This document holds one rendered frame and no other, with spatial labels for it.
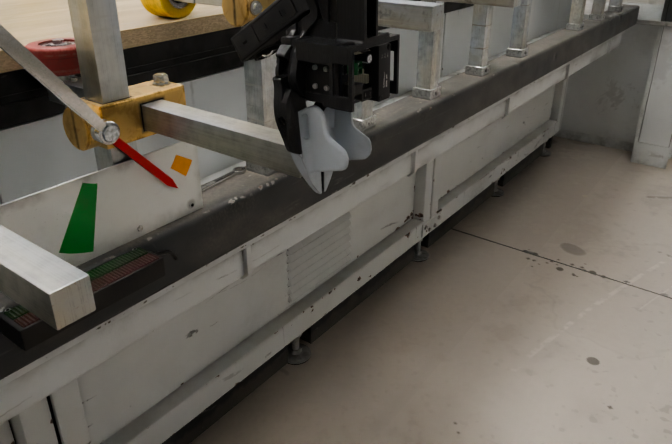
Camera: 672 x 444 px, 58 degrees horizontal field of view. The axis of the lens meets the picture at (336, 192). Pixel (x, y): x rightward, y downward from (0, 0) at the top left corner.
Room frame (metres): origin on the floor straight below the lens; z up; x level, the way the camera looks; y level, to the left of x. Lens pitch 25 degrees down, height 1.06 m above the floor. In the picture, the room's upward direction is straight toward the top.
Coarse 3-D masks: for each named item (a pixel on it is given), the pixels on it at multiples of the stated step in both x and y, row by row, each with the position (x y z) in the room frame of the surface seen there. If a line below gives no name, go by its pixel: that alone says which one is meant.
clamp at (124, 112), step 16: (144, 96) 0.68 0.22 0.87; (160, 96) 0.69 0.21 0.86; (176, 96) 0.71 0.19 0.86; (64, 112) 0.64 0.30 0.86; (96, 112) 0.63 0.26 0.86; (112, 112) 0.64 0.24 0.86; (128, 112) 0.66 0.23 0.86; (64, 128) 0.64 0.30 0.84; (80, 128) 0.62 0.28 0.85; (128, 128) 0.66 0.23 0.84; (80, 144) 0.63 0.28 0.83; (96, 144) 0.63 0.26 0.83; (112, 144) 0.64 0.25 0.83
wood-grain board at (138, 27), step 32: (0, 0) 1.25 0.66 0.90; (32, 0) 1.25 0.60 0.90; (64, 0) 1.25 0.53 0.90; (128, 0) 1.25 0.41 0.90; (32, 32) 0.90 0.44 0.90; (64, 32) 0.90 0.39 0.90; (128, 32) 0.93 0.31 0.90; (160, 32) 0.97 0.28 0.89; (192, 32) 1.03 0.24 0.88; (0, 64) 0.77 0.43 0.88
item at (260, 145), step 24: (144, 120) 0.67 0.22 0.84; (168, 120) 0.64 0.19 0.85; (192, 120) 0.62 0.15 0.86; (216, 120) 0.62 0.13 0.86; (240, 120) 0.62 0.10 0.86; (192, 144) 0.62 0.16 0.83; (216, 144) 0.60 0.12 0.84; (240, 144) 0.58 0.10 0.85; (264, 144) 0.56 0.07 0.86; (288, 168) 0.54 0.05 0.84
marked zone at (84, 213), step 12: (84, 192) 0.60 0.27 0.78; (96, 192) 0.61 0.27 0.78; (84, 204) 0.60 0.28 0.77; (72, 216) 0.59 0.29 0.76; (84, 216) 0.60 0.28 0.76; (72, 228) 0.59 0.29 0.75; (84, 228) 0.60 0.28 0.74; (72, 240) 0.58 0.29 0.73; (84, 240) 0.59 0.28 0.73; (60, 252) 0.57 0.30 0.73; (72, 252) 0.58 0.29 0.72; (84, 252) 0.59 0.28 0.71
